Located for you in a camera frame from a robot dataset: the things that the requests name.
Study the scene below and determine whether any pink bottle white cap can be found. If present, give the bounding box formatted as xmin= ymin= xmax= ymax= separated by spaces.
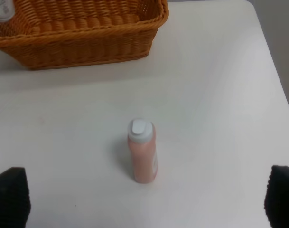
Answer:
xmin=128 ymin=118 xmax=158 ymax=184

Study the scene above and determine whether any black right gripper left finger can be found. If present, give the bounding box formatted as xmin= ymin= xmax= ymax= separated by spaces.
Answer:
xmin=0 ymin=167 xmax=31 ymax=228

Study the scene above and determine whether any woven wicker basket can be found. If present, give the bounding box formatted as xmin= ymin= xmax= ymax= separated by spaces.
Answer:
xmin=0 ymin=0 xmax=168 ymax=70

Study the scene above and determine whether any white container in basket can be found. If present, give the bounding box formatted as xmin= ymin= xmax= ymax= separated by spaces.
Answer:
xmin=0 ymin=0 xmax=15 ymax=23

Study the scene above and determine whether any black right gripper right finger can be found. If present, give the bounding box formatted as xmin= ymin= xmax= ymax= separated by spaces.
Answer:
xmin=264 ymin=165 xmax=289 ymax=228

